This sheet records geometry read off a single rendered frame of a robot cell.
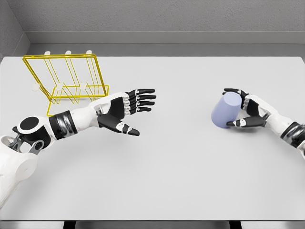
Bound light purple cup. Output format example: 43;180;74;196
211;92;242;129

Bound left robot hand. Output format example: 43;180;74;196
93;88;157;137

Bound yellow wire cup holder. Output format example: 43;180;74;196
22;50;110;117

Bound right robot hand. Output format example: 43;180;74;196
223;88;279;130

